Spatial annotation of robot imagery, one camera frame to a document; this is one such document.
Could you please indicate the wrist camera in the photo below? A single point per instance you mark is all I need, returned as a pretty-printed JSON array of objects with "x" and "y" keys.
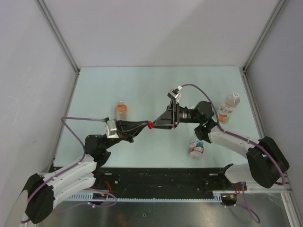
[
  {"x": 174, "y": 94},
  {"x": 111, "y": 129}
]

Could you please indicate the aluminium frame post right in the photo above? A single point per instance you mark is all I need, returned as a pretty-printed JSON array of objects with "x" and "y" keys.
[{"x": 272, "y": 20}]

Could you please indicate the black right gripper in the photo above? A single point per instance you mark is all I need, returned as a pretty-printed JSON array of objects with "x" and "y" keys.
[{"x": 170, "y": 119}]

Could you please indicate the aluminium frame post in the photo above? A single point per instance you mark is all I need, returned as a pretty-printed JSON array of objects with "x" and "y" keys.
[
  {"x": 272, "y": 20},
  {"x": 57, "y": 34}
]

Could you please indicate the clear red label water bottle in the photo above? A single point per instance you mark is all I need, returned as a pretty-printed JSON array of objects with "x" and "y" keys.
[{"x": 196, "y": 148}]

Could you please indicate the orange label tea bottle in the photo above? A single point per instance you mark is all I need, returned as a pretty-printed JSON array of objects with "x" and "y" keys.
[{"x": 121, "y": 112}]

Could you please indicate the red bottle cap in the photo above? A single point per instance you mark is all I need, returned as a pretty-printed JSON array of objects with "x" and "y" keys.
[{"x": 150, "y": 125}]

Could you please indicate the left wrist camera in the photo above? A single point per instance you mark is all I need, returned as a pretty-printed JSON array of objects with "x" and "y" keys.
[{"x": 111, "y": 129}]

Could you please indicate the white green fruit tea bottle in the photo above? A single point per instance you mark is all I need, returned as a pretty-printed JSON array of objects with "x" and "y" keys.
[{"x": 227, "y": 108}]

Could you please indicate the aluminium frame post left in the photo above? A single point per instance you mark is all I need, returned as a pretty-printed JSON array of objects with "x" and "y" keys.
[{"x": 57, "y": 34}]

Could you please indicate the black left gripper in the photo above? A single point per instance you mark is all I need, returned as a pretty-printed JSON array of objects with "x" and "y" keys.
[{"x": 127, "y": 130}]

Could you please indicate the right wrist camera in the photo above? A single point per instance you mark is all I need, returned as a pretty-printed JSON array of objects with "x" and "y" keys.
[{"x": 174, "y": 94}]

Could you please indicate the large white bottle cap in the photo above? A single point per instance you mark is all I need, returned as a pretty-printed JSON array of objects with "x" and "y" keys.
[{"x": 235, "y": 95}]

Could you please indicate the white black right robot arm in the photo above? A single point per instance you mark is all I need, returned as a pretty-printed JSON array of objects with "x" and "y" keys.
[{"x": 266, "y": 162}]

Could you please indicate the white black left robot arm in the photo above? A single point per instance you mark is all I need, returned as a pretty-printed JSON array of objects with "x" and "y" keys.
[{"x": 46, "y": 191}]

